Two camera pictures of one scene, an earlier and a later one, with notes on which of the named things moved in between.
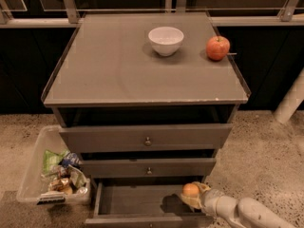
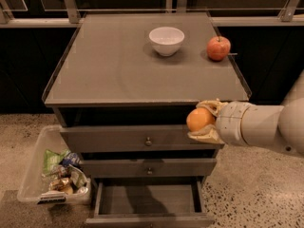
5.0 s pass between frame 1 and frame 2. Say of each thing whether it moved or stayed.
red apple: stayed
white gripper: moved
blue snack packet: stayed
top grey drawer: stayed
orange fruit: moved
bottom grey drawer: stayed
